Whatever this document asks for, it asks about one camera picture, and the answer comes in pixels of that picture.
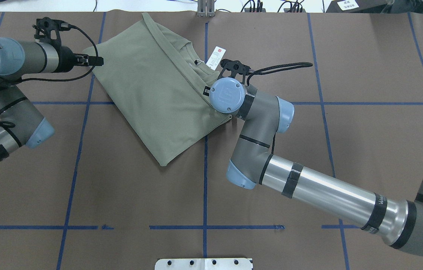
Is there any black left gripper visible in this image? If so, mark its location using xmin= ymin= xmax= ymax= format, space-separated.
xmin=33 ymin=17 xmax=105 ymax=73

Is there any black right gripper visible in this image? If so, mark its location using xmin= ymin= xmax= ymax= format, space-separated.
xmin=203 ymin=59 xmax=252 ymax=97

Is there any olive green long-sleeve shirt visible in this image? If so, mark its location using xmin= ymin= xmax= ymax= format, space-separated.
xmin=84 ymin=13 xmax=231 ymax=167

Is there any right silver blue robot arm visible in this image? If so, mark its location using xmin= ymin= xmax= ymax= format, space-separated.
xmin=203 ymin=59 xmax=423 ymax=256

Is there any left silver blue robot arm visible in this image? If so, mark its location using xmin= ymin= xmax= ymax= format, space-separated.
xmin=0 ymin=17 xmax=105 ymax=161

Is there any white shirt hang tag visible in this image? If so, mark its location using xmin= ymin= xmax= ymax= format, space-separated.
xmin=206 ymin=46 xmax=226 ymax=71

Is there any black box white label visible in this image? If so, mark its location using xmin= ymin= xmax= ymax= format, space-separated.
xmin=325 ymin=0 xmax=393 ymax=14

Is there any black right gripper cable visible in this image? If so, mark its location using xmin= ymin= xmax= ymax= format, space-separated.
xmin=246 ymin=62 xmax=314 ymax=86

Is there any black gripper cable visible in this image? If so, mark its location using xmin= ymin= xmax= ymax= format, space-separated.
xmin=246 ymin=62 xmax=314 ymax=86
xmin=0 ymin=23 xmax=100 ymax=128

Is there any aluminium frame post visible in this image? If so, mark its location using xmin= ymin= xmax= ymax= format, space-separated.
xmin=196 ymin=0 xmax=216 ymax=18

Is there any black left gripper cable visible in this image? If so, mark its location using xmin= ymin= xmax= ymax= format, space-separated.
xmin=0 ymin=23 xmax=100 ymax=128

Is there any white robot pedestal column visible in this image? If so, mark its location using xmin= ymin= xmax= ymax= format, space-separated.
xmin=154 ymin=258 xmax=254 ymax=270

